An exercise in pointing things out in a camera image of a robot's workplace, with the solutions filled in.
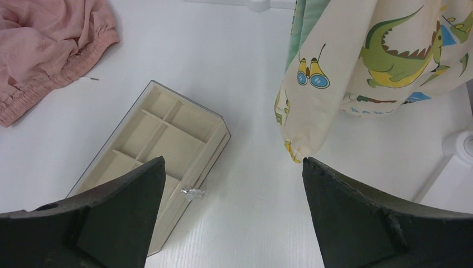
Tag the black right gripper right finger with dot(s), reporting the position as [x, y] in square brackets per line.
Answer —
[357, 225]

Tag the cream cartoon print garment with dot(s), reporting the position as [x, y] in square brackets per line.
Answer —
[368, 58]

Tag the crystal compartment tray knob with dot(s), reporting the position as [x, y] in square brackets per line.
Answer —
[192, 194]

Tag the green cartoon print cloth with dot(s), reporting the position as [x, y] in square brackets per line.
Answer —
[306, 14]

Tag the beige compartment tray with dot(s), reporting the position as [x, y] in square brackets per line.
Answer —
[166, 137]

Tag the pink crumpled cloth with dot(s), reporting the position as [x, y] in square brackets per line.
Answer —
[47, 45]

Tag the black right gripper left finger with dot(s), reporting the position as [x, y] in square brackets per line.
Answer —
[110, 225]

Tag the clear acrylic box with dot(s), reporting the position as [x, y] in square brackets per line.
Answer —
[155, 148]

